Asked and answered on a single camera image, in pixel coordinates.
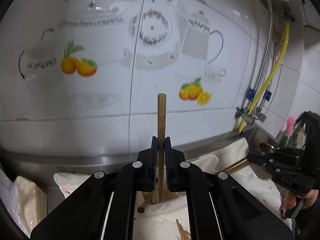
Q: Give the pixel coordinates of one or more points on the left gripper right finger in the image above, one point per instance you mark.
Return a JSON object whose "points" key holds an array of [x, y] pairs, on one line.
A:
{"points": [[218, 206]]}

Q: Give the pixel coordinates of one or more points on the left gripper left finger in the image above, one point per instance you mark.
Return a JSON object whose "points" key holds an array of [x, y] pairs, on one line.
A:
{"points": [[103, 206]]}

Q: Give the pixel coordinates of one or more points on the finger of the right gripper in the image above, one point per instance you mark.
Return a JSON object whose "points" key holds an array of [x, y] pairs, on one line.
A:
{"points": [[269, 161]]}

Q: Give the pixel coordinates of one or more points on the wooden chopstick vertical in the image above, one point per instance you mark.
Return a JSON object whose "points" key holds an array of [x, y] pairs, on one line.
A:
{"points": [[149, 198]]}

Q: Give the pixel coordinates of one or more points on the wooden chopstick long diagonal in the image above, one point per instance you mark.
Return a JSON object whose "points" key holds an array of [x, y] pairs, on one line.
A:
{"points": [[179, 227]]}

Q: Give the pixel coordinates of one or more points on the person's right hand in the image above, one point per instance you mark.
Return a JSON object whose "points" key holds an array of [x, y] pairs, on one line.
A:
{"points": [[310, 199]]}

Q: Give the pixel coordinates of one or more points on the stainless steel pot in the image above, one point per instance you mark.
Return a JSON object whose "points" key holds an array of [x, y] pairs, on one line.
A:
{"points": [[259, 171]]}

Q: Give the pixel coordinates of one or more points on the steel angle valve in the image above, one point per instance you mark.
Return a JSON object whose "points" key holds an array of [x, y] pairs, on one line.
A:
{"points": [[259, 115]]}

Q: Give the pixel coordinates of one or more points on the white quilted patterned mat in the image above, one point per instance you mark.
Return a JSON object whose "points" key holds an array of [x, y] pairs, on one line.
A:
{"points": [[164, 226]]}

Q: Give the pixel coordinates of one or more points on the beige plastic utensil holder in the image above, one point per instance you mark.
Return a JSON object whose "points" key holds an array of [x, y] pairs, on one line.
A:
{"points": [[173, 200]]}

